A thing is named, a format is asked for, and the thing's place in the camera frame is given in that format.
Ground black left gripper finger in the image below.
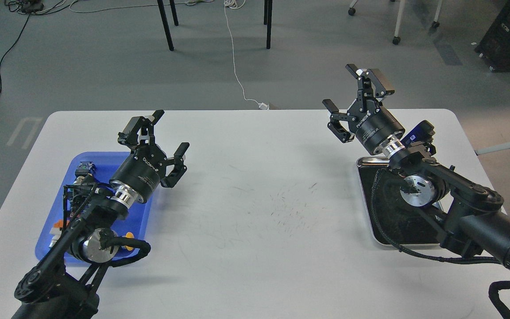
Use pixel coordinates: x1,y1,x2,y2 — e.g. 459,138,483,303
161,143,190,188
117,110,165,147

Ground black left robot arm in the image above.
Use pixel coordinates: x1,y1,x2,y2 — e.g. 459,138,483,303
13,110,189,319

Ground white cable on floor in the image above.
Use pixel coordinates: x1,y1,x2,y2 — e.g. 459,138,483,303
69,0,270,110

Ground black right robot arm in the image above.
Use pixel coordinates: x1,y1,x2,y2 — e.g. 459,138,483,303
323,63,510,319

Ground black table legs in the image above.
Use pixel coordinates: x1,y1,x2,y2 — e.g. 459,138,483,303
157,0,273,51

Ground silver metal tray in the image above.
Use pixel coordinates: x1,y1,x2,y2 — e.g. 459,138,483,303
357,157,439,248

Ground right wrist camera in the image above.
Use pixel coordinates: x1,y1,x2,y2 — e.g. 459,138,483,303
401,121,437,156

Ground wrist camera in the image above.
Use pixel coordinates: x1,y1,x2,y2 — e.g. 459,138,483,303
62,173,100,224
401,121,437,156

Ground white rolling chair base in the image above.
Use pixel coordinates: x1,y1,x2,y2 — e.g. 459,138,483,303
348,0,444,45

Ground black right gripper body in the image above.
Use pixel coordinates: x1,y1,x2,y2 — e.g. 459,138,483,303
348,100,405,155

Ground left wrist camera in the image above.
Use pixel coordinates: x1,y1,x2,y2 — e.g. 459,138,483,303
62,173,100,224

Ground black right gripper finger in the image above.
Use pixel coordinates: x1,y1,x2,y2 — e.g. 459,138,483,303
322,99,355,143
346,63,395,107

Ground green push button switch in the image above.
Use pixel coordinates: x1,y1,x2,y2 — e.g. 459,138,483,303
73,161,97,184

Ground yellow push button switch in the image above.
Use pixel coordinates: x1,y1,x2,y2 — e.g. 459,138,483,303
118,231,135,251

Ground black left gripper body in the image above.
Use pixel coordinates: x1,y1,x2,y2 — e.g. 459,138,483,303
109,144,166,203

